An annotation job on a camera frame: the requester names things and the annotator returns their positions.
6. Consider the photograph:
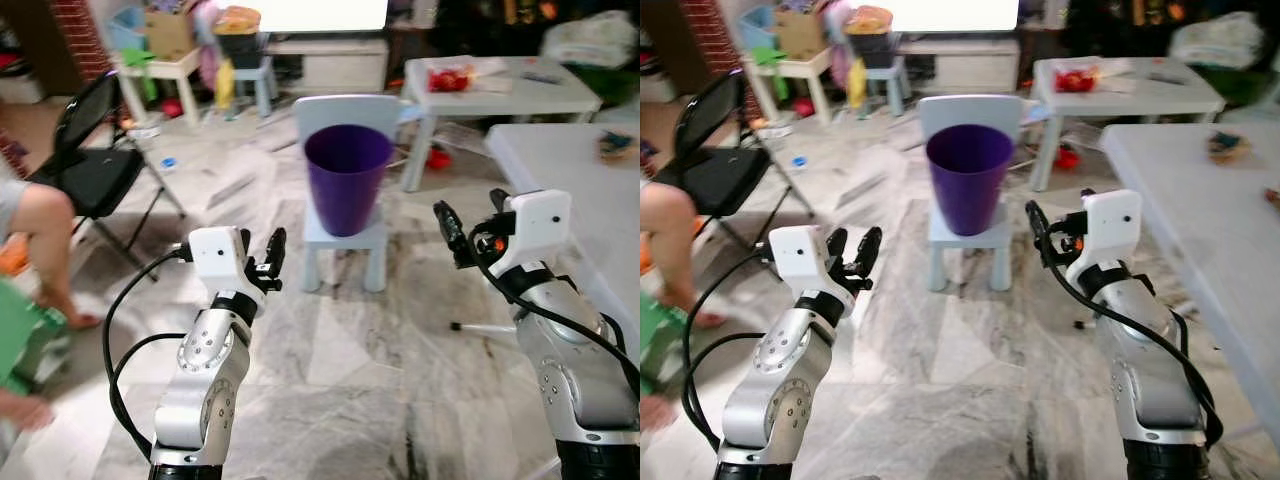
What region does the green plastic stool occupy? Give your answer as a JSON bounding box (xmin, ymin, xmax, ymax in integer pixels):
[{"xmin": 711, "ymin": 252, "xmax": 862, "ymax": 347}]
[
  {"xmin": 0, "ymin": 278, "xmax": 71, "ymax": 396},
  {"xmin": 640, "ymin": 290, "xmax": 691, "ymax": 396}
]

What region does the black folding chair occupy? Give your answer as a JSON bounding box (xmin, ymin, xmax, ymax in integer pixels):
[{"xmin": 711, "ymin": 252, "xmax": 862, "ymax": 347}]
[
  {"xmin": 25, "ymin": 70, "xmax": 186, "ymax": 281},
  {"xmin": 650, "ymin": 70, "xmax": 801, "ymax": 271}
]

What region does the purple plastic rubbish bin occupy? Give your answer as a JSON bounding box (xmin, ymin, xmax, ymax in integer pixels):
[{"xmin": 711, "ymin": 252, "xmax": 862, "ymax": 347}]
[
  {"xmin": 303, "ymin": 124, "xmax": 394, "ymax": 238},
  {"xmin": 925, "ymin": 124, "xmax": 1016, "ymax": 238}
]

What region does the small white plastic table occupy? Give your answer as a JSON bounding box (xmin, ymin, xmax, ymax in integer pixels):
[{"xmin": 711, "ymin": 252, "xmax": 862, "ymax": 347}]
[
  {"xmin": 400, "ymin": 57, "xmax": 603, "ymax": 193},
  {"xmin": 1030, "ymin": 57, "xmax": 1226, "ymax": 193}
]

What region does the white printed plastic bag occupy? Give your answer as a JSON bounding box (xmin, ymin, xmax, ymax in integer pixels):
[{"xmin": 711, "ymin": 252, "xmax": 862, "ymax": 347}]
[
  {"xmin": 1170, "ymin": 12, "xmax": 1263, "ymax": 69},
  {"xmin": 540, "ymin": 10, "xmax": 639, "ymax": 69}
]

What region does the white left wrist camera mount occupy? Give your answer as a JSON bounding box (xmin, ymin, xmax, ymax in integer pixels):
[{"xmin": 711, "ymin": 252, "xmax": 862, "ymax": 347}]
[
  {"xmin": 187, "ymin": 226, "xmax": 253, "ymax": 301},
  {"xmin": 768, "ymin": 226, "xmax": 833, "ymax": 301}
]

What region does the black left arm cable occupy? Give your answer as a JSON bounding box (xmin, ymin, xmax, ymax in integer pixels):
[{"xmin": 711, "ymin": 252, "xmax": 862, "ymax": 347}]
[
  {"xmin": 102, "ymin": 245, "xmax": 191, "ymax": 461},
  {"xmin": 680, "ymin": 250, "xmax": 776, "ymax": 456}
]

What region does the grey folding table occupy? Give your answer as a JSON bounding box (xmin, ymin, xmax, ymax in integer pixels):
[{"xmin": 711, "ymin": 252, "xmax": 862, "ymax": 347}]
[
  {"xmin": 484, "ymin": 123, "xmax": 641, "ymax": 361},
  {"xmin": 1100, "ymin": 123, "xmax": 1280, "ymax": 451}
]

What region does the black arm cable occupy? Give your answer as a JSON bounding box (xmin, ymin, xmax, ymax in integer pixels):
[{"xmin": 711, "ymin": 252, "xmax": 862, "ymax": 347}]
[
  {"xmin": 680, "ymin": 250, "xmax": 776, "ymax": 456},
  {"xmin": 102, "ymin": 245, "xmax": 191, "ymax": 461},
  {"xmin": 1040, "ymin": 235, "xmax": 1226, "ymax": 446},
  {"xmin": 470, "ymin": 232, "xmax": 641, "ymax": 401}
]

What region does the bright television screen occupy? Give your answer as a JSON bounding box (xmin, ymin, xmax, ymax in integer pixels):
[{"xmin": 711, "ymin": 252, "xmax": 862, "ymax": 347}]
[
  {"xmin": 888, "ymin": 0, "xmax": 1021, "ymax": 33},
  {"xmin": 255, "ymin": 0, "xmax": 389, "ymax": 33}
]

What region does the light blue plastic basket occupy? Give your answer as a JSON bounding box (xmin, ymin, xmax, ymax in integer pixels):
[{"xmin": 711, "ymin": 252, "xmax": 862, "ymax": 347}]
[
  {"xmin": 105, "ymin": 8, "xmax": 146, "ymax": 51},
  {"xmin": 740, "ymin": 5, "xmax": 776, "ymax": 46}
]

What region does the red toy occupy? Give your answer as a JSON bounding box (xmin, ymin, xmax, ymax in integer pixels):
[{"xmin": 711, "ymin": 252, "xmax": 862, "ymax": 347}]
[
  {"xmin": 1055, "ymin": 66, "xmax": 1101, "ymax": 93},
  {"xmin": 428, "ymin": 66, "xmax": 476, "ymax": 93}
]

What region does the white TV cabinet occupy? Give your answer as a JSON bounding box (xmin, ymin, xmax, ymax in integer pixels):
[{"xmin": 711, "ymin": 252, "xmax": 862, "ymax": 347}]
[
  {"xmin": 268, "ymin": 38, "xmax": 391, "ymax": 96},
  {"xmin": 898, "ymin": 38, "xmax": 1021, "ymax": 96}
]

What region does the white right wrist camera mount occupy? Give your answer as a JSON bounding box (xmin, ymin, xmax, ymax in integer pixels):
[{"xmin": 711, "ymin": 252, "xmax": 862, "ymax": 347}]
[
  {"xmin": 497, "ymin": 190, "xmax": 573, "ymax": 276},
  {"xmin": 1075, "ymin": 190, "xmax": 1143, "ymax": 265}
]

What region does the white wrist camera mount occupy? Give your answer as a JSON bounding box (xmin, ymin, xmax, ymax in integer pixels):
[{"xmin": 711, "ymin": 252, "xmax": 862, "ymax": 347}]
[
  {"xmin": 187, "ymin": 226, "xmax": 253, "ymax": 301},
  {"xmin": 768, "ymin": 226, "xmax": 833, "ymax": 301},
  {"xmin": 497, "ymin": 190, "xmax": 573, "ymax": 276},
  {"xmin": 1075, "ymin": 190, "xmax": 1143, "ymax": 265}
]

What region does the person's bare limb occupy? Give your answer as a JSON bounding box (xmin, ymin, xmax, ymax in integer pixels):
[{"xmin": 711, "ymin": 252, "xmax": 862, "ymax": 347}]
[
  {"xmin": 640, "ymin": 395, "xmax": 679, "ymax": 433},
  {"xmin": 0, "ymin": 390, "xmax": 56, "ymax": 433}
]

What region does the cream low side table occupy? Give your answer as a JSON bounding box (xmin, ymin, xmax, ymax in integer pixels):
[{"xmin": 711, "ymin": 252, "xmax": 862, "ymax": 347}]
[
  {"xmin": 745, "ymin": 48, "xmax": 836, "ymax": 126},
  {"xmin": 112, "ymin": 48, "xmax": 206, "ymax": 129}
]

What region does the light blue stool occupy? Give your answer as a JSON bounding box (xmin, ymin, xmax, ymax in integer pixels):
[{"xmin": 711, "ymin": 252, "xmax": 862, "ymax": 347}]
[
  {"xmin": 225, "ymin": 55, "xmax": 279, "ymax": 121},
  {"xmin": 855, "ymin": 55, "xmax": 913, "ymax": 121}
]

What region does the black basket with orange contents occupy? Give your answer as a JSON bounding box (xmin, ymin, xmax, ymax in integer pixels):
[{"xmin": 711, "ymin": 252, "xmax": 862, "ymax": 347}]
[
  {"xmin": 215, "ymin": 5, "xmax": 266, "ymax": 71},
  {"xmin": 845, "ymin": 5, "xmax": 896, "ymax": 71}
]

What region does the pale blue kids chair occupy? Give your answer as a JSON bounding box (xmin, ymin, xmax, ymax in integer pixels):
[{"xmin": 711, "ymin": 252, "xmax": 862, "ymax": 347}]
[
  {"xmin": 295, "ymin": 94, "xmax": 401, "ymax": 293},
  {"xmin": 918, "ymin": 94, "xmax": 1026, "ymax": 293}
]

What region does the brown cardboard box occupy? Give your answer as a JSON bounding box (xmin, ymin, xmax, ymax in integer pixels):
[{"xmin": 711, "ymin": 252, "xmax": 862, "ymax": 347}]
[
  {"xmin": 772, "ymin": 8, "xmax": 829, "ymax": 61},
  {"xmin": 143, "ymin": 8, "xmax": 198, "ymax": 61}
]

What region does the green plastic bin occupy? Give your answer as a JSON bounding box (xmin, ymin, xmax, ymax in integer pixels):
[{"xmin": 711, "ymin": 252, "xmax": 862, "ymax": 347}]
[
  {"xmin": 570, "ymin": 62, "xmax": 641, "ymax": 106},
  {"xmin": 1195, "ymin": 62, "xmax": 1266, "ymax": 106}
]

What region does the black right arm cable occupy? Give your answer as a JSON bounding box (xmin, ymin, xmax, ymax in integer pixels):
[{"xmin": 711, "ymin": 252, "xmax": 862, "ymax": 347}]
[
  {"xmin": 1040, "ymin": 235, "xmax": 1226, "ymax": 446},
  {"xmin": 470, "ymin": 232, "xmax": 641, "ymax": 401}
]

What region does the teal brown snack wrapper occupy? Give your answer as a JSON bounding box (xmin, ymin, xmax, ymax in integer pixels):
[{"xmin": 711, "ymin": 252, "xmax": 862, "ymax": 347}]
[
  {"xmin": 1207, "ymin": 130, "xmax": 1251, "ymax": 166},
  {"xmin": 598, "ymin": 130, "xmax": 637, "ymax": 164}
]

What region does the person's bare leg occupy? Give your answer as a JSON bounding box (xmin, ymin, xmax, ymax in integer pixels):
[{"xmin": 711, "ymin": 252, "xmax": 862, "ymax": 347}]
[
  {"xmin": 640, "ymin": 180, "xmax": 731, "ymax": 331},
  {"xmin": 0, "ymin": 180, "xmax": 101, "ymax": 331}
]

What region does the red brick pillar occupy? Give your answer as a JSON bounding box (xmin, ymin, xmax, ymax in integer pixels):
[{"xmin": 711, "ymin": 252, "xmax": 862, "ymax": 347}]
[
  {"xmin": 680, "ymin": 0, "xmax": 746, "ymax": 101},
  {"xmin": 48, "ymin": 0, "xmax": 111, "ymax": 83}
]

